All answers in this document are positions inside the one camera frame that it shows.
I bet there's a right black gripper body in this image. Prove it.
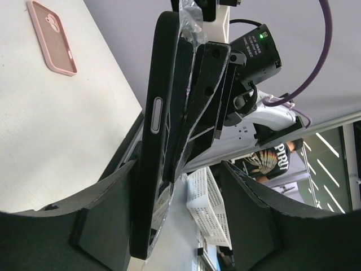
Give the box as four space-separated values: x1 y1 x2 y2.
214 0 254 140

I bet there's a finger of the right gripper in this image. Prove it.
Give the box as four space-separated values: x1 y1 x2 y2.
180 42 231 172

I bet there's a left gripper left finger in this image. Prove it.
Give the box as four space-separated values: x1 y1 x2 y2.
1 161 135 270

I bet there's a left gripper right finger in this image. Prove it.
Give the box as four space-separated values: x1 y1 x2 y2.
219 161 360 270

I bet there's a black phone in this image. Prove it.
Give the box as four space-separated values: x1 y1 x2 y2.
129 11 193 260

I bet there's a pink phone case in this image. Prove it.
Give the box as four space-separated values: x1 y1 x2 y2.
27 1 77 77

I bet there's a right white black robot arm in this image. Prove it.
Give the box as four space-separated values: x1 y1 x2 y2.
175 1 312 171

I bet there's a white perforated plastic basket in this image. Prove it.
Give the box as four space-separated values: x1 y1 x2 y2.
186 167 232 249

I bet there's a person in black t-shirt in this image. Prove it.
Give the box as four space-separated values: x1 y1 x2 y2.
234 138 303 183

